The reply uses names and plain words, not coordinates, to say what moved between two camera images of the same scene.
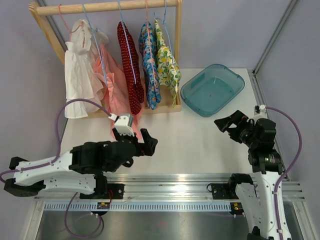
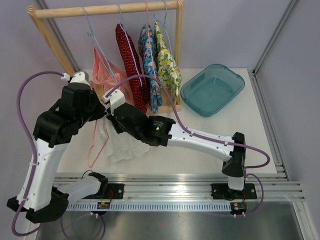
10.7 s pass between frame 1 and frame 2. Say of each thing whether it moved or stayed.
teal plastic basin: stayed
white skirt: moved
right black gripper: moved
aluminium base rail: stayed
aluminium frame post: stayed
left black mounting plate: stayed
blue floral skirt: stayed
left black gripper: moved
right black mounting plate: stayed
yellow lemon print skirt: stayed
